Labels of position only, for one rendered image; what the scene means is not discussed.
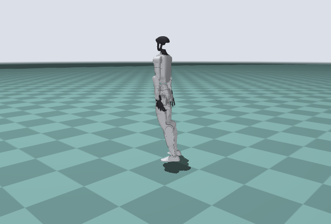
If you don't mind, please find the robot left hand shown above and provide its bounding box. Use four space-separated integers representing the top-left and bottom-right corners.
156 95 166 112

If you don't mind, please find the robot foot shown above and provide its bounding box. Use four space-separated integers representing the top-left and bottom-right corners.
167 150 181 156
161 155 180 162

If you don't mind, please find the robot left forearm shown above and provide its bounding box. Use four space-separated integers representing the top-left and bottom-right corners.
153 76 161 100

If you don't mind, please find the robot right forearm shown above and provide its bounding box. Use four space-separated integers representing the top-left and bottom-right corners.
166 77 172 93

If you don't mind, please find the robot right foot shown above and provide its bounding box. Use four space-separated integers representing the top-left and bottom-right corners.
167 150 181 156

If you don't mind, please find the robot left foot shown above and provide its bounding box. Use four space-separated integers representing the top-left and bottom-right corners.
161 155 180 162

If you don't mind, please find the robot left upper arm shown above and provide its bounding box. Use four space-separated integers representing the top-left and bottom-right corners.
152 56 162 81

